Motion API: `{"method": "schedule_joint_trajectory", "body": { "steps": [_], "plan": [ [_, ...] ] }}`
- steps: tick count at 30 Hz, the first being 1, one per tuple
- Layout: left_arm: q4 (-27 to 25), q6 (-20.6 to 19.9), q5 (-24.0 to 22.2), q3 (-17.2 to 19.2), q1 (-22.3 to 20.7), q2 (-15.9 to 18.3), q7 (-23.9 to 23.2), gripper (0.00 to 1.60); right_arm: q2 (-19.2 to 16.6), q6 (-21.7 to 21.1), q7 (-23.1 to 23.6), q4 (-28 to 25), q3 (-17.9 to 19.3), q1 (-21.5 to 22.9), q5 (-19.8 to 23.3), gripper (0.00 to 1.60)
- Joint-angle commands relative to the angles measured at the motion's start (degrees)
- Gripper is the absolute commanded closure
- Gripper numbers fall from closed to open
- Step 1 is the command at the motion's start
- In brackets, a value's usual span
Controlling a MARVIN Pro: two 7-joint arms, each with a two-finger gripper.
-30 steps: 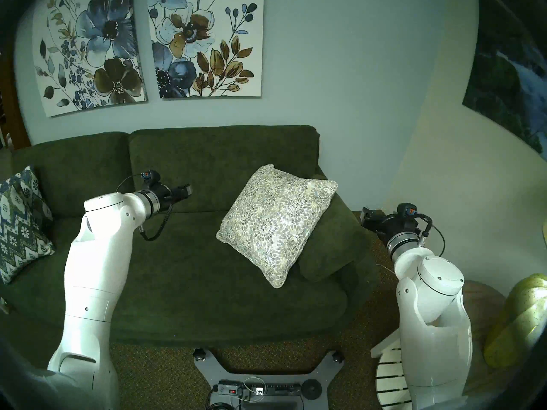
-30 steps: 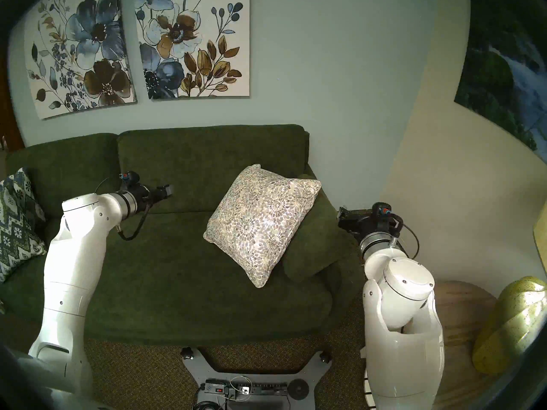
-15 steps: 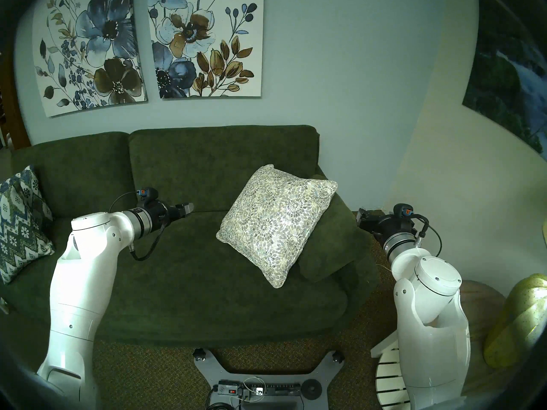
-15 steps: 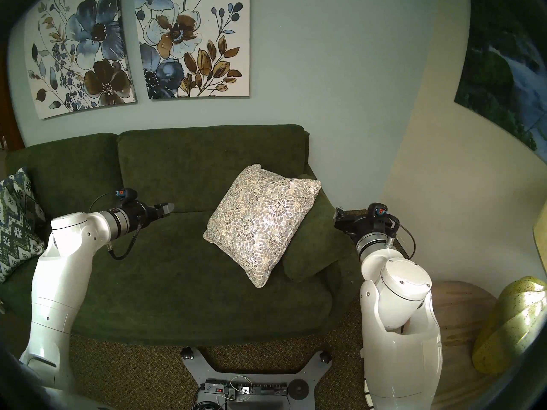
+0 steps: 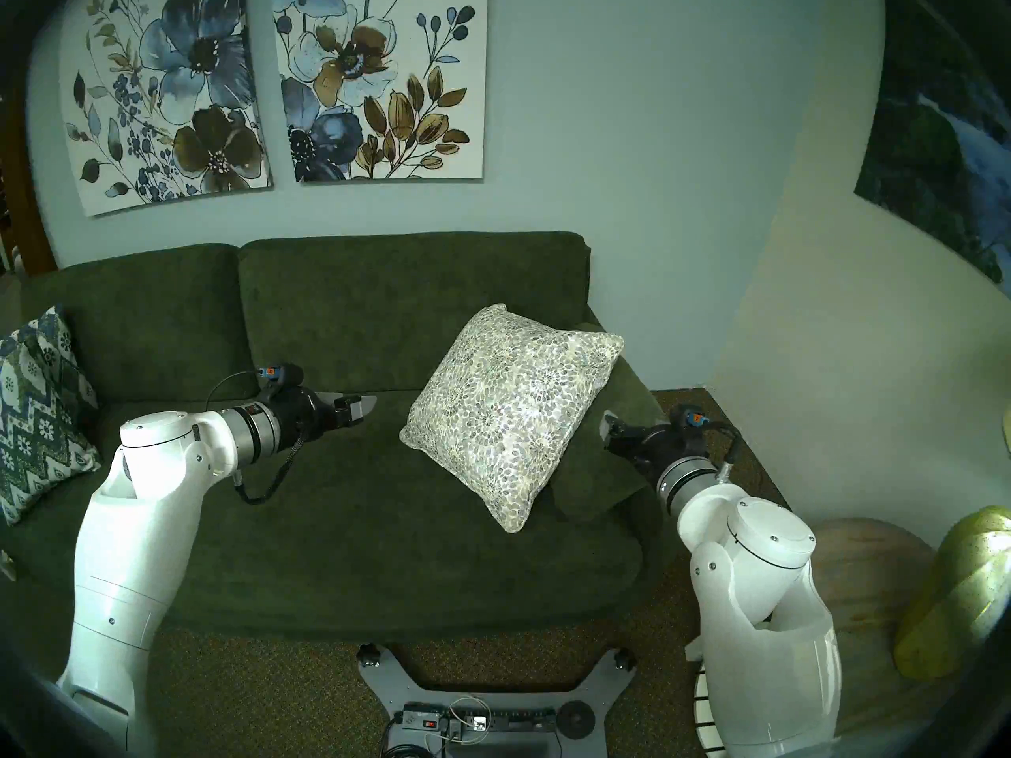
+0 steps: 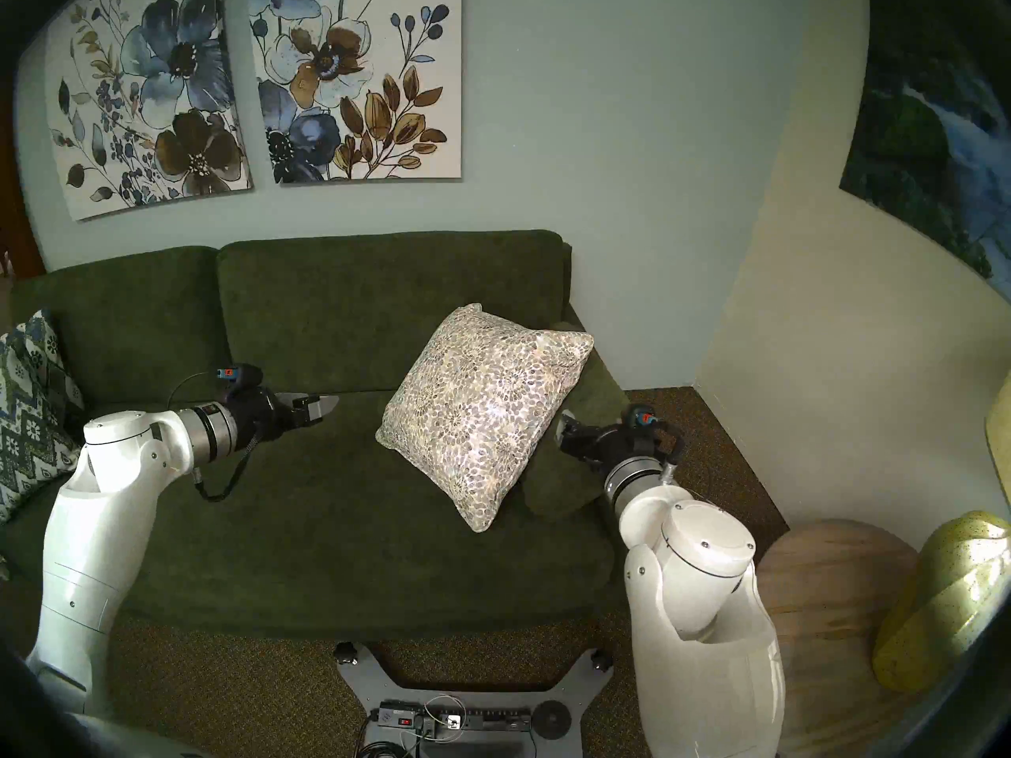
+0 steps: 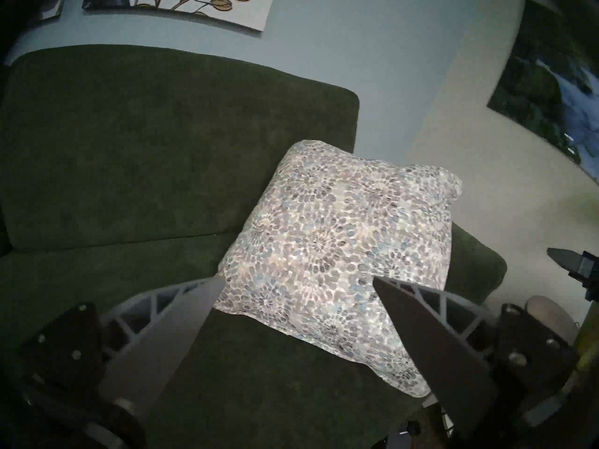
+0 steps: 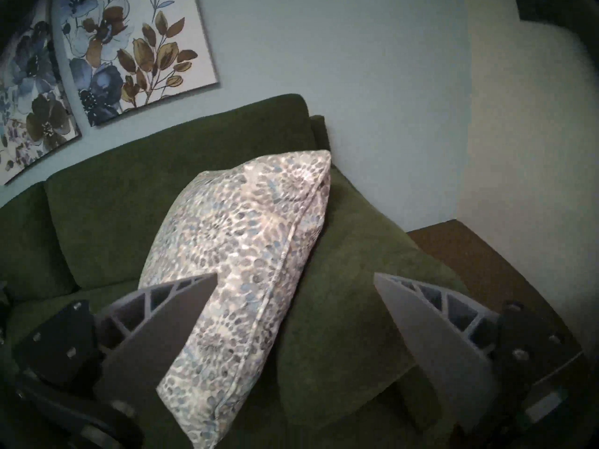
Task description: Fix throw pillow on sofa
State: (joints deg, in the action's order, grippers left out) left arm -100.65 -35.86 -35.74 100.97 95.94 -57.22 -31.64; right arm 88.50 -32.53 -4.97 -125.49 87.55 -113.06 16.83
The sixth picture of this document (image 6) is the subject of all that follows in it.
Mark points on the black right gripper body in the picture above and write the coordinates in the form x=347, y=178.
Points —
x=616, y=444

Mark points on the brown leaf flower canvas painting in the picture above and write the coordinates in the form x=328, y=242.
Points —
x=355, y=77

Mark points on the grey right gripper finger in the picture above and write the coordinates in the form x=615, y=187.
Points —
x=563, y=431

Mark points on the waterfall landscape poster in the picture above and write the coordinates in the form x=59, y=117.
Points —
x=924, y=148

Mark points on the pebble print throw pillow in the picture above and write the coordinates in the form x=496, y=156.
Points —
x=482, y=409

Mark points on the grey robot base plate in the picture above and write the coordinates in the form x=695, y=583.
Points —
x=371, y=689

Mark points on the pale yellow lampshade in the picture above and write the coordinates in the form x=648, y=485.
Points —
x=1001, y=448

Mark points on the black base caster wheel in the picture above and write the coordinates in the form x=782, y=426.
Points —
x=345, y=654
x=602, y=658

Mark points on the dark green fabric sofa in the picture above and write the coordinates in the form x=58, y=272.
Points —
x=316, y=306

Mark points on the black power strip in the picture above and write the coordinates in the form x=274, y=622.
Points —
x=490, y=718

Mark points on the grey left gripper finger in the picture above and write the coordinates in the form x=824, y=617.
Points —
x=325, y=402
x=312, y=418

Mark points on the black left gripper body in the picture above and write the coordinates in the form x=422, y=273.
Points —
x=257, y=413

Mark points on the black round base knob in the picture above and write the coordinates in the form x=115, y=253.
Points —
x=551, y=718

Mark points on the blue flower canvas painting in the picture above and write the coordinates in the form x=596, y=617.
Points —
x=150, y=93

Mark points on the blue zigzag patterned pillow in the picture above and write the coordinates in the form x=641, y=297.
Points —
x=31, y=417

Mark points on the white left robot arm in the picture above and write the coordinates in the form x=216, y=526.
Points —
x=103, y=512

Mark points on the round wooden side table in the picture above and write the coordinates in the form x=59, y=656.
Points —
x=829, y=606

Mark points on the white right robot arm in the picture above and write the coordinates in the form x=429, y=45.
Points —
x=695, y=606

